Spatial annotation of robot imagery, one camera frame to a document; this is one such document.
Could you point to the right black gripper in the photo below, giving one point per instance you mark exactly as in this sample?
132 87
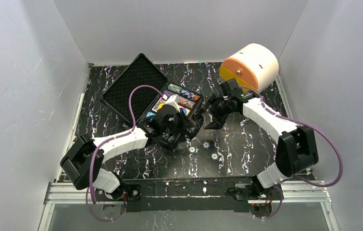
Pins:
219 108

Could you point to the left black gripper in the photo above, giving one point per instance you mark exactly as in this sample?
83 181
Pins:
185 124

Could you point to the poker chips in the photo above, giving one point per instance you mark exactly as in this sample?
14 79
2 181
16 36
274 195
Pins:
214 156
206 145

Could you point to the blue playing card deck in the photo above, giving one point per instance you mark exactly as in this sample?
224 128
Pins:
158 105

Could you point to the purple poker chip stack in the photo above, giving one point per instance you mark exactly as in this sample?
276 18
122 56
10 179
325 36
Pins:
169 94

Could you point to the black poker set case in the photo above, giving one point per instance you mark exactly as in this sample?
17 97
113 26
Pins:
138 88

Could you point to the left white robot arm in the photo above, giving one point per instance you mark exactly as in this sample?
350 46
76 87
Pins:
82 163

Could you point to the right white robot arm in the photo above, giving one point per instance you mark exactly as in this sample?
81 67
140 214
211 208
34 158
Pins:
296 147

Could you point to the loose chip near case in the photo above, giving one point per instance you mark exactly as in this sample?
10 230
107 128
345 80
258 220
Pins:
193 150

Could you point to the round pastel drawer box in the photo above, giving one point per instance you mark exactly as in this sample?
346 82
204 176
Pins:
253 66

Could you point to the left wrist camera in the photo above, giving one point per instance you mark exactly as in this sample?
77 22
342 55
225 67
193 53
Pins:
171 101

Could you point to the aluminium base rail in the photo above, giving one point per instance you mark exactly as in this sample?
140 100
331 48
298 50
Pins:
293 191

